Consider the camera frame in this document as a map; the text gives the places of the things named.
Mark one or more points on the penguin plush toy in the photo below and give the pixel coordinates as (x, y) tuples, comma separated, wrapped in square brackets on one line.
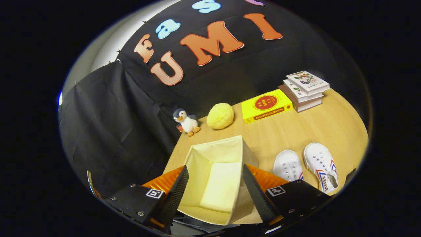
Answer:
[(188, 123)]

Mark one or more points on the white book with green print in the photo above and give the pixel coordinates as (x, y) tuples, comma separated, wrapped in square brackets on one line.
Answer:
[(294, 90)]

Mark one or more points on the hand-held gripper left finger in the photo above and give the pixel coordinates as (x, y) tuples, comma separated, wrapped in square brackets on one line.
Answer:
[(174, 200)]

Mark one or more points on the yellow book with red circle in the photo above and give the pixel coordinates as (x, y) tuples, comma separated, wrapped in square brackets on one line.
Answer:
[(266, 105)]

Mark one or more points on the white illustrated cover book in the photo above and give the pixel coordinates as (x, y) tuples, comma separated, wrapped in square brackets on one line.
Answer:
[(307, 81)]

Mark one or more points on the white canvas shoe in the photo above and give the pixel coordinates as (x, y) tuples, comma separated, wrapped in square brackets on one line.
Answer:
[(287, 164), (320, 161)]

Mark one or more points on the row of small cloth clips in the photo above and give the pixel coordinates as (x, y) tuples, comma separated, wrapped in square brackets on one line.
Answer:
[(119, 51)]

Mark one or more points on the yellow fluffy plush ball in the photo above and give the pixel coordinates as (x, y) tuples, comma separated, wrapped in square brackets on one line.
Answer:
[(220, 116)]

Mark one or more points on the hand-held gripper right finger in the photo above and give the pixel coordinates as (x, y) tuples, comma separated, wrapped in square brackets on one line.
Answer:
[(258, 197)]

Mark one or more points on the beige fabric storage box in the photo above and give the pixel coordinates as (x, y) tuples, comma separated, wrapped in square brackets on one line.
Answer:
[(217, 177)]

